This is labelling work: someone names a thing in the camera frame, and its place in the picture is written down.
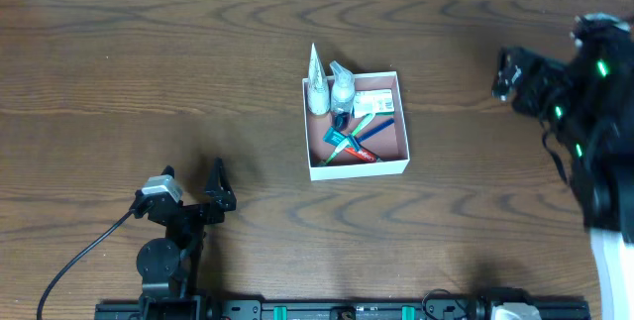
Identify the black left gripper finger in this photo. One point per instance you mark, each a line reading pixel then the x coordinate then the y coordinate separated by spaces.
pixel 217 186
pixel 168 170

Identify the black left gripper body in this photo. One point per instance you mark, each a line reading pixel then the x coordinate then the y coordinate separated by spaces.
pixel 193 209

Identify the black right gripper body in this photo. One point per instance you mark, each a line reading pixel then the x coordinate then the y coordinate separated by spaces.
pixel 518 80

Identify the white Pantene conditioner tube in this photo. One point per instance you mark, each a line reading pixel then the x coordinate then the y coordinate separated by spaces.
pixel 318 93

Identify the blue disposable razor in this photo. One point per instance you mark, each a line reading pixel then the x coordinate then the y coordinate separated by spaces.
pixel 355 142

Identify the green red toothpaste tube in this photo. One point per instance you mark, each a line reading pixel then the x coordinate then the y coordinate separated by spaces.
pixel 334 137

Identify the green white toothbrush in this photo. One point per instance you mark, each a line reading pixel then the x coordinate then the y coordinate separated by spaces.
pixel 348 140

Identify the white box pink inside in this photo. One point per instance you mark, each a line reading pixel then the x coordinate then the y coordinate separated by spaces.
pixel 384 147

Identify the white green soap box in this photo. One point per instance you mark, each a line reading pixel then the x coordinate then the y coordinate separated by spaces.
pixel 377 102

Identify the clear blue spray bottle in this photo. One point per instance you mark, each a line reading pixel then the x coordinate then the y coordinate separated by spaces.
pixel 342 96

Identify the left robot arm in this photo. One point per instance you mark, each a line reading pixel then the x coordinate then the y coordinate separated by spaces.
pixel 168 265

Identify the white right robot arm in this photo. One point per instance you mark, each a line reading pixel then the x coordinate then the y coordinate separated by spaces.
pixel 586 104

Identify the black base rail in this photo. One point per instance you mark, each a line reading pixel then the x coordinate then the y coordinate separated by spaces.
pixel 498 303

